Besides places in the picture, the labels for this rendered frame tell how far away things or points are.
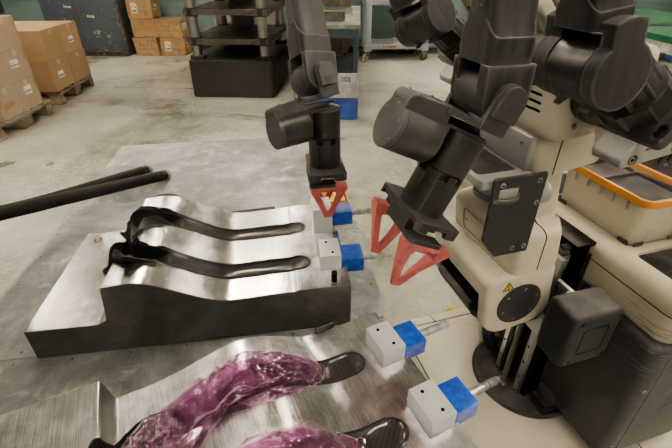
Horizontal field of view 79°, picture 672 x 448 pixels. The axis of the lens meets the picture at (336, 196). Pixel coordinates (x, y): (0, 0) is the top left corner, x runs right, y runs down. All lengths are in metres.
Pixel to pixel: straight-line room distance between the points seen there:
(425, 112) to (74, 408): 0.51
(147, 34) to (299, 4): 6.92
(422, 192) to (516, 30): 0.19
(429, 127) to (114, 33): 7.37
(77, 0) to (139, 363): 7.34
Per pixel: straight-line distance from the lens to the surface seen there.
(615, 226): 1.09
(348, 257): 0.71
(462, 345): 1.45
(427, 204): 0.49
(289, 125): 0.66
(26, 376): 0.82
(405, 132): 0.43
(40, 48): 5.26
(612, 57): 0.53
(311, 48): 0.70
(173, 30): 7.41
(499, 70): 0.46
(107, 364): 0.77
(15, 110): 4.68
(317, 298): 0.69
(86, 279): 0.85
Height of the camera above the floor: 1.34
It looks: 30 degrees down
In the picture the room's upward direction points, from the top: straight up
